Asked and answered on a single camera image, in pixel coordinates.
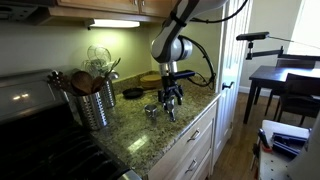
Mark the black door handle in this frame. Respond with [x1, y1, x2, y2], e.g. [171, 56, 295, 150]
[221, 81, 235, 91]

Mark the large perforated steel utensil holder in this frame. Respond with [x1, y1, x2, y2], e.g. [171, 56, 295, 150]
[76, 90, 110, 131]

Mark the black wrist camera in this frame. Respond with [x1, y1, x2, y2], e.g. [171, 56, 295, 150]
[170, 69, 197, 80]

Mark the small perforated steel utensil holder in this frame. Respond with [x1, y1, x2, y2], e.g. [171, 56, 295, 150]
[100, 79, 117, 109]

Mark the metal drawer handle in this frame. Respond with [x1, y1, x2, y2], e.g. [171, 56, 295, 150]
[184, 159, 199, 175]
[186, 128, 201, 143]

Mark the small steel measuring cup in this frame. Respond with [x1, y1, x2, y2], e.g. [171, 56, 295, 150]
[166, 99, 177, 123]

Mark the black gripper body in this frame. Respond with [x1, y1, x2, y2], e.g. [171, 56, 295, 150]
[162, 75, 183, 95]

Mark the small wooden spoon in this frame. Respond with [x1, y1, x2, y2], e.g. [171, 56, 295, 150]
[90, 75, 106, 95]

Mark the black cast iron skillet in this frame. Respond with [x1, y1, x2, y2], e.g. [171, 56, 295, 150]
[122, 86, 158, 100]

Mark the round wooden trivet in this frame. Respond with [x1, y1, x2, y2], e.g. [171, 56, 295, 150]
[139, 73, 164, 90]

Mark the medium steel measuring cup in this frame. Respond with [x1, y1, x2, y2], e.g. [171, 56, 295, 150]
[143, 104, 159, 120]

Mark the white grey foreground column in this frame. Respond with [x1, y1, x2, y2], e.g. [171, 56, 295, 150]
[286, 111, 320, 180]

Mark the blue black box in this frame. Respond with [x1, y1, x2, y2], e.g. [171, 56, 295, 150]
[270, 131, 308, 159]

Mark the white base cabinet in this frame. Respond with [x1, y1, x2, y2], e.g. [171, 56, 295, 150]
[144, 96, 221, 180]

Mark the under cabinet light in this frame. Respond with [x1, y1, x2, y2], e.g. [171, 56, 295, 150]
[84, 18, 141, 30]

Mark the large wooden spoon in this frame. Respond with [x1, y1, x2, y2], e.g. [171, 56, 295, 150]
[70, 70, 95, 96]

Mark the black bar camera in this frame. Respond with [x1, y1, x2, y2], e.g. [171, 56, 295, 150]
[235, 31, 270, 42]

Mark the metal ladle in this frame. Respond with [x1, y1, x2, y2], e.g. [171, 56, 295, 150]
[106, 57, 122, 82]

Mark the white panel door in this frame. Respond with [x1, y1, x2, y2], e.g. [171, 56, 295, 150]
[212, 0, 253, 169]

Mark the dark wooden chair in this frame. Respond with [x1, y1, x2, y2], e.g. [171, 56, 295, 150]
[264, 58, 316, 116]
[273, 72, 320, 127]

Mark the red black hand tool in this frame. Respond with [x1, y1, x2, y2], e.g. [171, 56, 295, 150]
[257, 128, 273, 154]

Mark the dark wooden table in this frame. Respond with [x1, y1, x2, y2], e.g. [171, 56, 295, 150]
[243, 65, 320, 125]

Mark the dark slotted wooden spatula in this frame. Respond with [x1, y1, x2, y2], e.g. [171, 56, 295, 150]
[46, 70, 73, 95]

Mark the white perforated cart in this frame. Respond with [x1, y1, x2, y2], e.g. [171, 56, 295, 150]
[257, 119, 313, 180]

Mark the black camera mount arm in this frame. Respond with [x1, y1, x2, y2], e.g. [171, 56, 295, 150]
[245, 40, 320, 62]

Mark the grey range hood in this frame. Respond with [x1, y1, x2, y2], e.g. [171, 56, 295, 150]
[0, 0, 56, 26]

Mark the black steel stove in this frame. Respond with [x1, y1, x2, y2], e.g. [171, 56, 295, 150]
[0, 69, 143, 180]

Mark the wooden wall cabinet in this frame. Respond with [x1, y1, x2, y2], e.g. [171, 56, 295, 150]
[36, 0, 178, 26]

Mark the bright window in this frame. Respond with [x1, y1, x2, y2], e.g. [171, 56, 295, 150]
[287, 0, 320, 57]

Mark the wire whisk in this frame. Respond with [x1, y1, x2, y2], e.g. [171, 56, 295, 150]
[86, 44, 112, 65]
[81, 59, 108, 78]

